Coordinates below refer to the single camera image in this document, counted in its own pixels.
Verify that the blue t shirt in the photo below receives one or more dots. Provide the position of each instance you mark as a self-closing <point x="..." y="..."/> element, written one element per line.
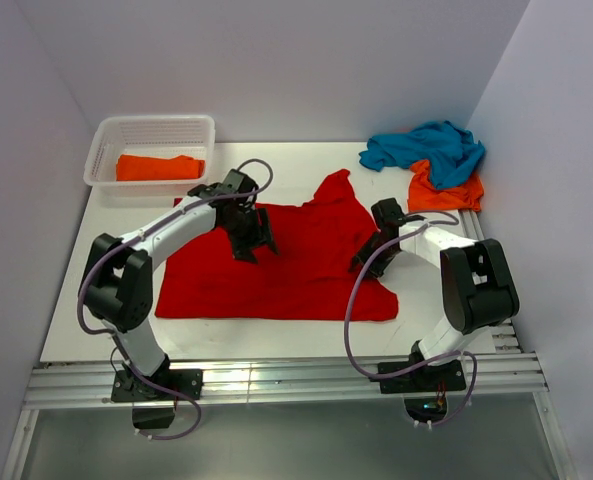
<point x="453" y="153"/>

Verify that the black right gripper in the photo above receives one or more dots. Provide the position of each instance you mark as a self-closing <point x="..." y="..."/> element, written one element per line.
<point x="364" y="253"/>

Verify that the red t shirt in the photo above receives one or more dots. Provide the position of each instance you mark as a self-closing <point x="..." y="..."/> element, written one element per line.
<point x="308" y="276"/>

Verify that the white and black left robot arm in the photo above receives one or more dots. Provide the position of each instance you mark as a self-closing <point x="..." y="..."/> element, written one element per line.
<point x="116" y="293"/>

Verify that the rolled orange t shirt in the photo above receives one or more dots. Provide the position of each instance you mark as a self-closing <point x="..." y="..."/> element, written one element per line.
<point x="144" y="168"/>

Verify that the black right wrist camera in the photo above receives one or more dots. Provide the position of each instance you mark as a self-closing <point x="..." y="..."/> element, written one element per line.
<point x="388" y="213"/>

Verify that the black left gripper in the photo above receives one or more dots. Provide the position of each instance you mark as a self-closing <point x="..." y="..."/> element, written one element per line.
<point x="265" y="228"/>

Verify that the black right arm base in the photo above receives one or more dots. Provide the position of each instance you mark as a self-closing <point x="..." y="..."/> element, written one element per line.
<point x="429" y="386"/>

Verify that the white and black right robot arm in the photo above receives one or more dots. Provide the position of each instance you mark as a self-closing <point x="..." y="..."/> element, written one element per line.
<point x="478" y="290"/>

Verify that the white plastic basket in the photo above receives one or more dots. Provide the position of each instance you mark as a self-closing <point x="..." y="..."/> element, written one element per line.
<point x="158" y="136"/>

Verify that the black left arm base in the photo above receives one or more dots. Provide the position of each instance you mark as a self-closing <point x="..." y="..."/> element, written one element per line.
<point x="155" y="400"/>

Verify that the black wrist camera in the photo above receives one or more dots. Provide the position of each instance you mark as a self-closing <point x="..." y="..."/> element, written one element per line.
<point x="388" y="213"/>
<point x="237" y="182"/>

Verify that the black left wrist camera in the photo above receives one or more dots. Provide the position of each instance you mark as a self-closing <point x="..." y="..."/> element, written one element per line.
<point x="237" y="182"/>

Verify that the aluminium rail frame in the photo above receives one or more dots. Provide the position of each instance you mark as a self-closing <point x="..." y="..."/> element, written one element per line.
<point x="265" y="361"/>

